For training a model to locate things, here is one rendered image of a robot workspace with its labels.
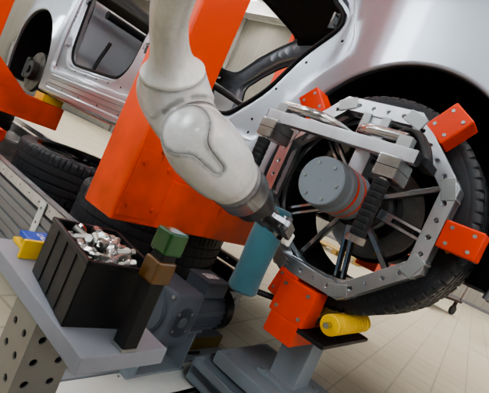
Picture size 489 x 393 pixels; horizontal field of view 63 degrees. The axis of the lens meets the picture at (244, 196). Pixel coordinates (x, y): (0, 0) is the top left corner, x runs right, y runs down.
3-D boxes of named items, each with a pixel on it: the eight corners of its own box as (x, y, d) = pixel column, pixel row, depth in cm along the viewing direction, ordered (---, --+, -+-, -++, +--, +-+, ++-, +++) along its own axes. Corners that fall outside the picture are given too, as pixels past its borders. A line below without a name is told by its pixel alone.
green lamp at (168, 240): (181, 259, 65) (191, 236, 65) (162, 256, 62) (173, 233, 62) (166, 249, 68) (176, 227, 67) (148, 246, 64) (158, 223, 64)
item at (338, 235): (414, 271, 124) (437, 171, 126) (408, 270, 118) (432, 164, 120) (322, 246, 144) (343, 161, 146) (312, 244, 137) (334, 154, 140)
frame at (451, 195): (399, 333, 102) (494, 136, 99) (391, 334, 97) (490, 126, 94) (247, 242, 136) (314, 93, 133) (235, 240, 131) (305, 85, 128)
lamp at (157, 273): (168, 287, 65) (178, 264, 65) (150, 286, 62) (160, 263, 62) (154, 275, 68) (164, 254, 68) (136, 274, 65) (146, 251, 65)
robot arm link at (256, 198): (227, 147, 68) (241, 164, 72) (196, 192, 66) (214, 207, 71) (269, 165, 63) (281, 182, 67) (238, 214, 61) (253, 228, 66)
